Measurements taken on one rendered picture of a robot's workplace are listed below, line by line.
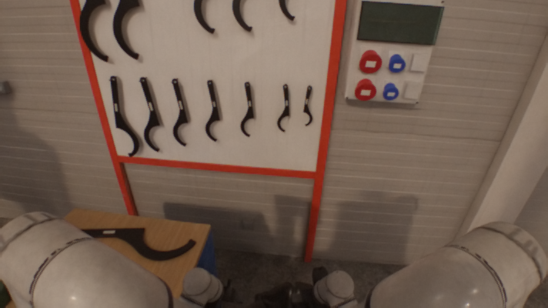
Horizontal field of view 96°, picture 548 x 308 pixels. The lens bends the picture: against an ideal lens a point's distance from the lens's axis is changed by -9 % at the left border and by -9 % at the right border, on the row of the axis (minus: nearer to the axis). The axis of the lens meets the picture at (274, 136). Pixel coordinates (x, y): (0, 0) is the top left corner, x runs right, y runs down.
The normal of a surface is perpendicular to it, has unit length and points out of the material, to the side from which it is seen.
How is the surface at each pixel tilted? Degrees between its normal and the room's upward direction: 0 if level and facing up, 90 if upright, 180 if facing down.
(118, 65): 90
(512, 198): 90
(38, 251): 17
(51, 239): 5
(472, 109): 90
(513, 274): 39
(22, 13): 90
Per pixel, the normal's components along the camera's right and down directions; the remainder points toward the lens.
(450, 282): -0.25, -0.73
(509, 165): -0.10, 0.46
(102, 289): 0.50, -0.52
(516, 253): 0.11, -0.75
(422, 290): -0.62, -0.59
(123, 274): 0.68, -0.69
